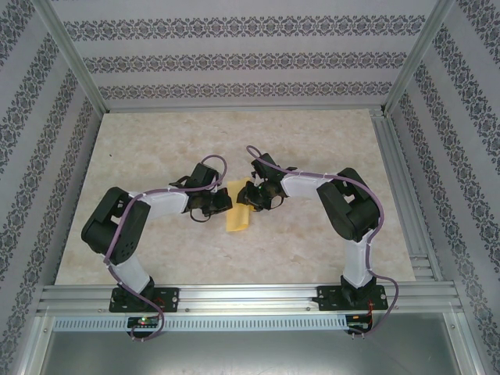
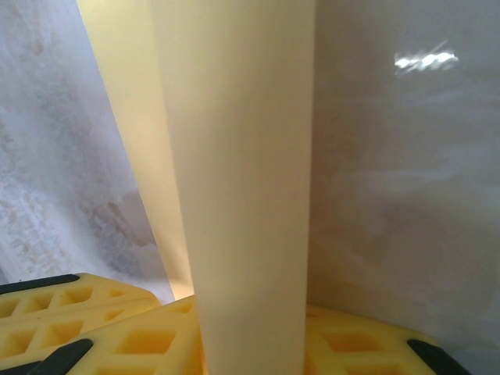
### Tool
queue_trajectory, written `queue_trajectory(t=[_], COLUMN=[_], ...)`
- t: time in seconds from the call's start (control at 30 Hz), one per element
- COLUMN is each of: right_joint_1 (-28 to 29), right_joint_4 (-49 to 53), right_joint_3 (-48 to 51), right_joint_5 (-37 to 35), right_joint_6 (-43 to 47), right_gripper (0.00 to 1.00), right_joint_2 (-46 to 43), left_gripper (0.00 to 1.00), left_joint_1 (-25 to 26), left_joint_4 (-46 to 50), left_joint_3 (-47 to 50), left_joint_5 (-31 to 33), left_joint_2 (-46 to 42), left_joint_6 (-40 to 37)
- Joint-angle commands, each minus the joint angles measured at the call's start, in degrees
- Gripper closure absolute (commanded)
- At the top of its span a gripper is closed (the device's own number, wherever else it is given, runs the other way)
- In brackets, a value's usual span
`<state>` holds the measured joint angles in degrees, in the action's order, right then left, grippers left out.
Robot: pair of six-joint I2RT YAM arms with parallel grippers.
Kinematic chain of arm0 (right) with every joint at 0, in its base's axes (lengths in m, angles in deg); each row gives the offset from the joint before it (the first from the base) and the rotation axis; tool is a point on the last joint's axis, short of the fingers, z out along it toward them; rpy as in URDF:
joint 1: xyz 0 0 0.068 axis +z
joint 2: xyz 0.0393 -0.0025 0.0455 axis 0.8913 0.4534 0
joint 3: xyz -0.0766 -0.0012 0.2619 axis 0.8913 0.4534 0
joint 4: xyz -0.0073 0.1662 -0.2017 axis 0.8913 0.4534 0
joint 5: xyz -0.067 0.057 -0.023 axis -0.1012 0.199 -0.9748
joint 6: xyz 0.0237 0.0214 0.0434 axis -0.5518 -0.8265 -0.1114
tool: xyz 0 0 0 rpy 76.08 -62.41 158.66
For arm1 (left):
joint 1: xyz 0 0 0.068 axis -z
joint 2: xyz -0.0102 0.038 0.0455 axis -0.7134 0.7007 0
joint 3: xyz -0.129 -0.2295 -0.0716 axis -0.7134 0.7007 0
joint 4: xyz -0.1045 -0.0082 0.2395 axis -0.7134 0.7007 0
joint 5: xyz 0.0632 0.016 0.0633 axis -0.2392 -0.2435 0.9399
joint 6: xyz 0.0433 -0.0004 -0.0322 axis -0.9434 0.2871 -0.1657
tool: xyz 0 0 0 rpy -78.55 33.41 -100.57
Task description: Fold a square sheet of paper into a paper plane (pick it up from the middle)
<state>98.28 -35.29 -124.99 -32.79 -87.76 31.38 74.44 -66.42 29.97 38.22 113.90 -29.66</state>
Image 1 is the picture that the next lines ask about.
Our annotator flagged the yellow paper sheet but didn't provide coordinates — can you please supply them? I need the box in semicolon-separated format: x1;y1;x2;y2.
225;177;253;234

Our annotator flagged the controller board with green light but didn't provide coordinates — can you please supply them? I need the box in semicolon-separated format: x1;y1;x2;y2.
127;316;159;328

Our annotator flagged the grey metal tray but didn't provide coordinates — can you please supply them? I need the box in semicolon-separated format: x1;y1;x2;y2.
38;330;476;375

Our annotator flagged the small controller board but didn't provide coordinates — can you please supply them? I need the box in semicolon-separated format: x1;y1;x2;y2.
347;314;372;331

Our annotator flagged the aluminium mounting rail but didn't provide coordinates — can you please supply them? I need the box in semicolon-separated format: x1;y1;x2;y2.
37;284;464;316

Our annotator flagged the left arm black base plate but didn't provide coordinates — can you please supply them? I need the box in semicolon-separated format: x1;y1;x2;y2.
110;287;180;313

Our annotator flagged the slotted grey cable duct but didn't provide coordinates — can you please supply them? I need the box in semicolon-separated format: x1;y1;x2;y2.
52;314;348;331

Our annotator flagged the aluminium side rail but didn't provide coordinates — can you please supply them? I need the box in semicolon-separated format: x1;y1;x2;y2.
369;108;445;283

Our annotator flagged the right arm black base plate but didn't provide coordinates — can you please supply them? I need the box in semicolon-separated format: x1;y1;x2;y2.
316;284;388;313

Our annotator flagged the aluminium frame post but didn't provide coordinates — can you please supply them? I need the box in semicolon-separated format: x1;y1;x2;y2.
34;0;109;115
380;0;456;116

